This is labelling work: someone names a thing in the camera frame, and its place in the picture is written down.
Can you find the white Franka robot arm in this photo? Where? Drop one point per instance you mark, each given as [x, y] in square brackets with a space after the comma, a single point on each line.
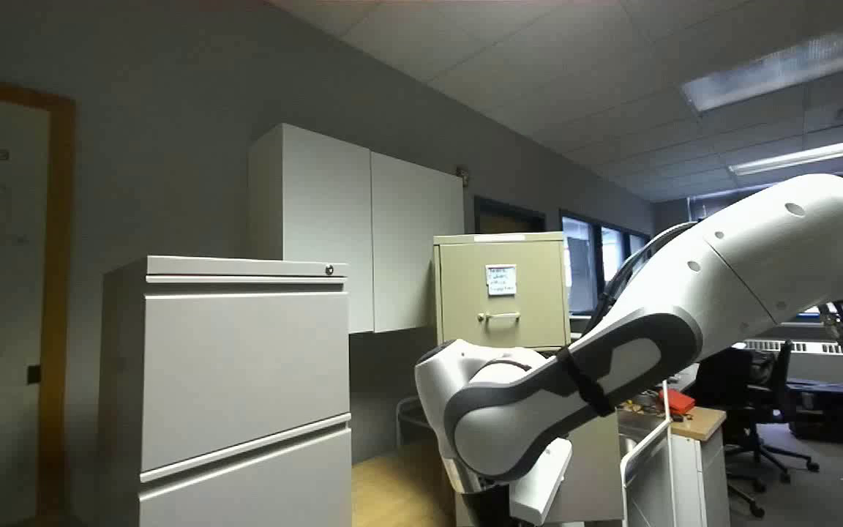
[732, 264]

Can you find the white paper drawer label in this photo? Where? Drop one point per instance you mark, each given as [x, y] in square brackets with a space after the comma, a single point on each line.
[501, 280]

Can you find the beige labelled file cabinet drawer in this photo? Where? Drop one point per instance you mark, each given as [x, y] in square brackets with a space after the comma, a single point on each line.
[529, 295]

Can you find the beige metal file cabinet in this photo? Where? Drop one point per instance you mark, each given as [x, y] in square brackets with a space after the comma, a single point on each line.
[451, 323]

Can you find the grey lateral file cabinet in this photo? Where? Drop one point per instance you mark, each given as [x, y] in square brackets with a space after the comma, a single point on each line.
[235, 370]

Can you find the small red object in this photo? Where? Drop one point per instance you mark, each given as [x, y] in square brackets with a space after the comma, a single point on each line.
[682, 403]

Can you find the white cart with wood top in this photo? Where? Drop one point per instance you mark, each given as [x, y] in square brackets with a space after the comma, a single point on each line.
[694, 471]

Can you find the black swivel office chair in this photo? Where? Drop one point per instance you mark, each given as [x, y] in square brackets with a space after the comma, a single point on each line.
[769, 399]

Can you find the background office desk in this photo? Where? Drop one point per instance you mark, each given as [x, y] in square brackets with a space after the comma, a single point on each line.
[813, 355]

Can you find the narrow ceiling light strip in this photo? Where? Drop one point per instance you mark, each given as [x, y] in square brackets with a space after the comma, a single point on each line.
[813, 153]

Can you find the large ceiling light panel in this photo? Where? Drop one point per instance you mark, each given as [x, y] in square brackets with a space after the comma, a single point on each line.
[782, 64]

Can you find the wooden framed whiteboard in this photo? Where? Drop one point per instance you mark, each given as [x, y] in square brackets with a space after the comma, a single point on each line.
[0, 295]

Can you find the white wall cabinet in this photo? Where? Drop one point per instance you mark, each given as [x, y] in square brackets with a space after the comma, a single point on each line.
[343, 223]

